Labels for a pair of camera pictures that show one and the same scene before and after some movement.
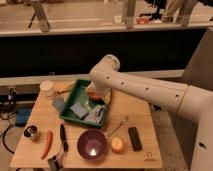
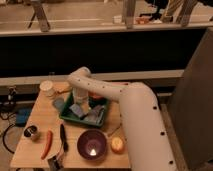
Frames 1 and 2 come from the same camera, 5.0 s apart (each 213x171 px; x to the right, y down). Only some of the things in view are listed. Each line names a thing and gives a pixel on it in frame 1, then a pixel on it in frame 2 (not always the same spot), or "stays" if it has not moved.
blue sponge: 79,110 stays
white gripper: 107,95 -> 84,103
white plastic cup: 47,88 stays
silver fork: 123,123 stays
